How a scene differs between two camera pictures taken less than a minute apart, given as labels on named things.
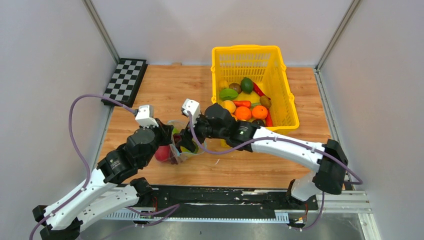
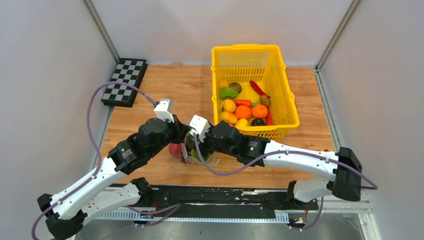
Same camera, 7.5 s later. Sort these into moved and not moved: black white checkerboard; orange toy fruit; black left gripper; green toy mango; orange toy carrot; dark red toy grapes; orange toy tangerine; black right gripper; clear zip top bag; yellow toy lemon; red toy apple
Moved: black right gripper; dark red toy grapes; red toy apple; clear zip top bag; green toy mango
Not moved: yellow toy lemon; orange toy tangerine; orange toy fruit; orange toy carrot; black left gripper; black white checkerboard
